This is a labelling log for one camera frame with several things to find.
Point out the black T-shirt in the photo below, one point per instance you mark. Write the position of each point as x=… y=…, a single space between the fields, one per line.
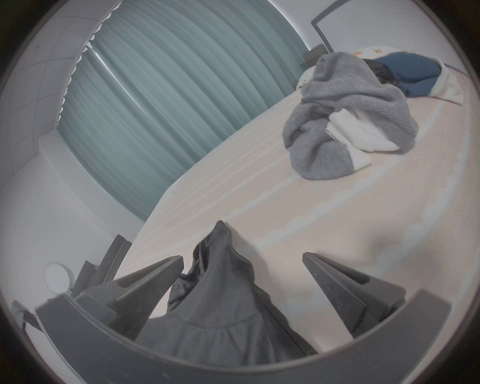
x=225 y=300

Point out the white trash bin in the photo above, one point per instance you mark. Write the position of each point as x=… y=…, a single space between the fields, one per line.
x=56 y=279

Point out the black chest of drawers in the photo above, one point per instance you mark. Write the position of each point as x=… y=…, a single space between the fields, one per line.
x=112 y=255

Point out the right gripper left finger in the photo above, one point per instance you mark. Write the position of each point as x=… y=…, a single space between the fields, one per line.
x=138 y=300

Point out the white printed pillow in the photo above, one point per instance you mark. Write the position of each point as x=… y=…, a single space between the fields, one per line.
x=303 y=80

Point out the grey bedside table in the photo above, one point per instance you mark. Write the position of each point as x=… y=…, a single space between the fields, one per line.
x=315 y=56

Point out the bed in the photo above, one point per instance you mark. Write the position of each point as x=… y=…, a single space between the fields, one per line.
x=262 y=195

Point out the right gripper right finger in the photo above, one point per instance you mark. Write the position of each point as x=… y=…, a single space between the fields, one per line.
x=348 y=296

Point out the pile of clothes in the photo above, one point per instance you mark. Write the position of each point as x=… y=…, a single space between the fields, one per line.
x=337 y=97

